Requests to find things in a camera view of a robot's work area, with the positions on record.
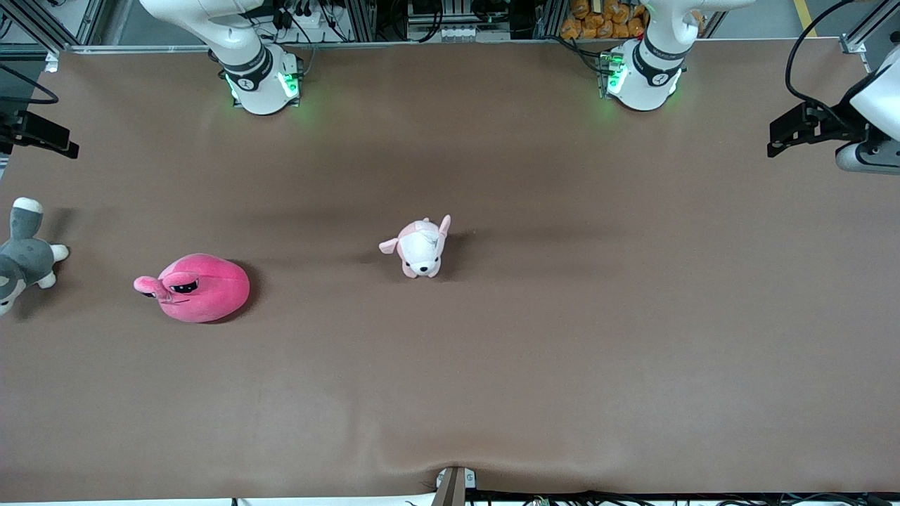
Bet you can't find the pink round plush toy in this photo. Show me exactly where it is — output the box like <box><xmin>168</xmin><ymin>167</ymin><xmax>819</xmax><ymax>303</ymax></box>
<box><xmin>133</xmin><ymin>253</ymin><xmax>252</xmax><ymax>324</ymax></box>

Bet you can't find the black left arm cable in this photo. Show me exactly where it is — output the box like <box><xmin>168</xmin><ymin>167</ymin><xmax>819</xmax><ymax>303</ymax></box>
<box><xmin>784</xmin><ymin>0</ymin><xmax>859</xmax><ymax>117</ymax></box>

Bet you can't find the grey white plush husky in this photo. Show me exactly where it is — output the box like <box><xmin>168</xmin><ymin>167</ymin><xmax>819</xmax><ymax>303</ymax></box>
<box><xmin>0</xmin><ymin>197</ymin><xmax>70</xmax><ymax>316</ymax></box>

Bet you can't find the table cover mat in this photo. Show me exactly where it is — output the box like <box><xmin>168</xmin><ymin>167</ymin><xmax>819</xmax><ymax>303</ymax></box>
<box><xmin>0</xmin><ymin>39</ymin><xmax>900</xmax><ymax>503</ymax></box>

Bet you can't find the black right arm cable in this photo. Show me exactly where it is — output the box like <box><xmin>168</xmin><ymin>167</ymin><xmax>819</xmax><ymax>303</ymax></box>
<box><xmin>0</xmin><ymin>63</ymin><xmax>60</xmax><ymax>106</ymax></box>

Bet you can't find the metal table edge bracket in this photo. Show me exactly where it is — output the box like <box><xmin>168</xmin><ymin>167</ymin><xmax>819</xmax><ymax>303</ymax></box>
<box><xmin>432</xmin><ymin>466</ymin><xmax>477</xmax><ymax>506</ymax></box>

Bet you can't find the small white pink plush dog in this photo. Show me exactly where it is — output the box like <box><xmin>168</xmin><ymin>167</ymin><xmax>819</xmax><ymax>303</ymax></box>
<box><xmin>379</xmin><ymin>214</ymin><xmax>452</xmax><ymax>279</ymax></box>

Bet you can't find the orange plush toys pile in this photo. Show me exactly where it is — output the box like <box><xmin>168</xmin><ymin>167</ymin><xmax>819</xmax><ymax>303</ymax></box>
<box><xmin>560</xmin><ymin>0</ymin><xmax>649</xmax><ymax>40</ymax></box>

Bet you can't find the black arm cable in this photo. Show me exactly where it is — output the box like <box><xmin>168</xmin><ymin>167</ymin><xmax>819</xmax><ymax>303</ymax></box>
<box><xmin>784</xmin><ymin>0</ymin><xmax>859</xmax><ymax>117</ymax></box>
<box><xmin>0</xmin><ymin>63</ymin><xmax>60</xmax><ymax>106</ymax></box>

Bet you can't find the white power strip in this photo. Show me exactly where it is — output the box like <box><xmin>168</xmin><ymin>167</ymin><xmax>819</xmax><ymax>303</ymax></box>
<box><xmin>290</xmin><ymin>6</ymin><xmax>333</xmax><ymax>30</ymax></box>

